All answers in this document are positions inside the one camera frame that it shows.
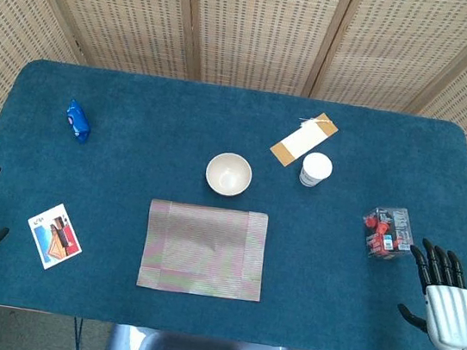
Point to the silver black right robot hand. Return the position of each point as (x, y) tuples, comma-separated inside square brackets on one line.
[(453, 314)]

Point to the brown woven placemat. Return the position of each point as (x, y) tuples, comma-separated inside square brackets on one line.
[(205, 253)]

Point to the cream round bowl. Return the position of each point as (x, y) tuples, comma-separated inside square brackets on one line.
[(228, 176)]

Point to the white picture card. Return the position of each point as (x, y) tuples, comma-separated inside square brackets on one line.
[(54, 237)]

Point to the clear box with red toys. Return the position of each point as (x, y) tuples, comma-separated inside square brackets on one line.
[(388, 233)]

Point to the blue snack packet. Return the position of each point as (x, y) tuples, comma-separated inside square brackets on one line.
[(78, 122)]

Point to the white paper cup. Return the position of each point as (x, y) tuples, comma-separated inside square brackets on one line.
[(316, 167)]

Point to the blue carpet table cover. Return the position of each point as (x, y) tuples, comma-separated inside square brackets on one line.
[(136, 126)]

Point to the bamboo folding screen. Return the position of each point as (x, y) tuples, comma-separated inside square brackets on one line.
[(259, 22)]

